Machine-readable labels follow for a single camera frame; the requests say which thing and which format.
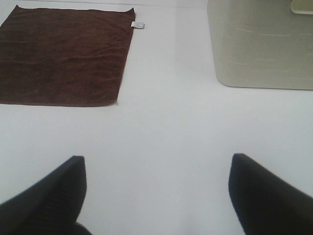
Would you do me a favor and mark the brown towel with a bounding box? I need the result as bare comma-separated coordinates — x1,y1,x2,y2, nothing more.
0,6,135,107

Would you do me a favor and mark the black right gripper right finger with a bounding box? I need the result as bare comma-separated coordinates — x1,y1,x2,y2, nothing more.
228,154,313,235

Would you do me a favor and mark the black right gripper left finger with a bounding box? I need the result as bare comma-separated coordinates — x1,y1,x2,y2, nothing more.
0,156,90,235

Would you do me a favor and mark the beige plastic basket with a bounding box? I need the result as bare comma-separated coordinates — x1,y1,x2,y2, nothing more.
207,0,313,90

